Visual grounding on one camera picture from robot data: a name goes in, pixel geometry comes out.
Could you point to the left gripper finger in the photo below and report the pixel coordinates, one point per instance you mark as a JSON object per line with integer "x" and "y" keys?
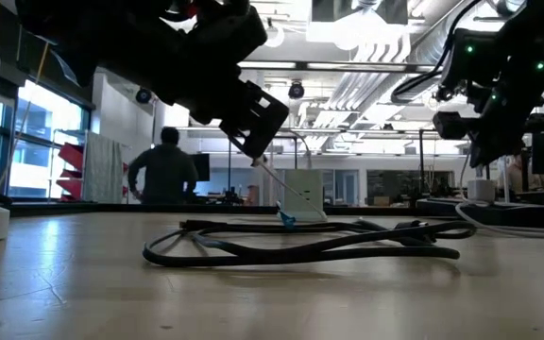
{"x": 265, "y": 118}

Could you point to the rack with red bins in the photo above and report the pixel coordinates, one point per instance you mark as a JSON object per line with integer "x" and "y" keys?
{"x": 71, "y": 156}

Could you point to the black round ceiling spotlight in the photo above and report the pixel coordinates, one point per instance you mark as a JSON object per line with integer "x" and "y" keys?
{"x": 143, "y": 96}
{"x": 295, "y": 90}

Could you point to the silver ceiling duct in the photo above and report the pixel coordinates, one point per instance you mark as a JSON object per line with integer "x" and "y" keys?
{"x": 418, "y": 61}

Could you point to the thin ceiling light strip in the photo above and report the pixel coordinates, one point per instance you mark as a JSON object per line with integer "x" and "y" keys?
{"x": 196, "y": 128}

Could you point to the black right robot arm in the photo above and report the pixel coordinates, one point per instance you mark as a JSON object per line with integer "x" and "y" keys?
{"x": 536, "y": 38}

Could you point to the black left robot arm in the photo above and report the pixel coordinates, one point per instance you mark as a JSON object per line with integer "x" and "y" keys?
{"x": 111, "y": 38}

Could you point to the person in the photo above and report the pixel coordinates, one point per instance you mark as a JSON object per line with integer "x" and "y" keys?
{"x": 517, "y": 177}
{"x": 163, "y": 170}

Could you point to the white cube charger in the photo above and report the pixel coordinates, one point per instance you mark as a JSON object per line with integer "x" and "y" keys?
{"x": 481, "y": 190}

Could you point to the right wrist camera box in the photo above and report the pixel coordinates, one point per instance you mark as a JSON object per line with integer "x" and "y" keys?
{"x": 451, "y": 125}

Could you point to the black tray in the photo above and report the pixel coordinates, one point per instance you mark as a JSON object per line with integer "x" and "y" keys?
{"x": 442, "y": 210}

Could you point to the black post frame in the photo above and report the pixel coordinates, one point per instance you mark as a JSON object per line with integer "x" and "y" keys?
{"x": 421, "y": 160}

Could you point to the black computer monitor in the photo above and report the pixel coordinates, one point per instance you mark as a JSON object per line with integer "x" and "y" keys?
{"x": 202, "y": 166}

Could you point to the long ceiling light strip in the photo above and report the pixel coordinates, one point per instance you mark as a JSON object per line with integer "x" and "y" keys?
{"x": 277, "y": 64}

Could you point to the grey cloth panel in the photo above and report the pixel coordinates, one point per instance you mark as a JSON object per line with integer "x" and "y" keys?
{"x": 102, "y": 170}

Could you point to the blue tape tag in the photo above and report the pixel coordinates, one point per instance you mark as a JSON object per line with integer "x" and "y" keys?
{"x": 287, "y": 220}

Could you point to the small white power tower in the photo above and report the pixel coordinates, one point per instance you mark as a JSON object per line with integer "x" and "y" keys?
{"x": 302, "y": 186}

